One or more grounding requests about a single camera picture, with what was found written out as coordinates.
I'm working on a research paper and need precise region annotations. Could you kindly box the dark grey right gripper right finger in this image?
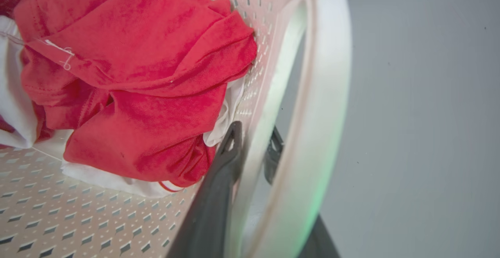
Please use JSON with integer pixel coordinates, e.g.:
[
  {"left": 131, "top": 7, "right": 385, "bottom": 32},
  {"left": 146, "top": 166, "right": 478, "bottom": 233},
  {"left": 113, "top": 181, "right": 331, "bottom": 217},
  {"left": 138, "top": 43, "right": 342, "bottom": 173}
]
[{"left": 263, "top": 126, "right": 340, "bottom": 258}]

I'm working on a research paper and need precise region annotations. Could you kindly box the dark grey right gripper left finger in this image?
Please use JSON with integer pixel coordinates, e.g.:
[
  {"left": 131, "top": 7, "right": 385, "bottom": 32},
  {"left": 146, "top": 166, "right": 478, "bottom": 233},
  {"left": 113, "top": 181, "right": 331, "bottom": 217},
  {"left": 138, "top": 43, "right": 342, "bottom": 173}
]
[{"left": 166, "top": 121, "right": 243, "bottom": 258}]

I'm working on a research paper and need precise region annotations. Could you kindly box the white perforated plastic laundry basket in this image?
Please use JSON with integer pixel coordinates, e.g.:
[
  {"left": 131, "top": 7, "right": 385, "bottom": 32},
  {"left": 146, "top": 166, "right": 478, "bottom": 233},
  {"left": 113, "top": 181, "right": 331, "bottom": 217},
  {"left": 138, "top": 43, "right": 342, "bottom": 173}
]
[{"left": 0, "top": 0, "right": 353, "bottom": 258}]

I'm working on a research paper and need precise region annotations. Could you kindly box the white garment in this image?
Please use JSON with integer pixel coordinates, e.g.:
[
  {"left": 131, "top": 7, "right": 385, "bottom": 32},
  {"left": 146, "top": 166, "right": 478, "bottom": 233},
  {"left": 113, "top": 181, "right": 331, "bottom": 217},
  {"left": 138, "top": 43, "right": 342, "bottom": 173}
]
[{"left": 0, "top": 15, "right": 247, "bottom": 199}]

